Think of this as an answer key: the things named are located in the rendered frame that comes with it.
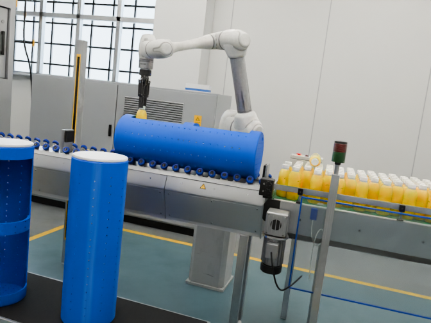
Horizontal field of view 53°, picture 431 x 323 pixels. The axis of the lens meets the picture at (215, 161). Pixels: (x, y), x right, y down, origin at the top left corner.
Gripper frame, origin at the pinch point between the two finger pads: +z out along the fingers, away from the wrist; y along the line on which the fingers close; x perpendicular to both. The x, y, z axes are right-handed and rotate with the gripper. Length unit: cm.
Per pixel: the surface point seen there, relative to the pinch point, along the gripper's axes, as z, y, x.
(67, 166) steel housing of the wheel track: 45, 14, -42
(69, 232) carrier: 67, 64, -4
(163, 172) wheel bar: 39.2, 11.6, 23.0
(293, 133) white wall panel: 23, -274, 71
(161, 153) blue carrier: 28.0, 13.4, 21.4
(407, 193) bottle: 29, 16, 157
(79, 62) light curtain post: -22, -30, -66
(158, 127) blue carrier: 13.1, 10.8, 16.3
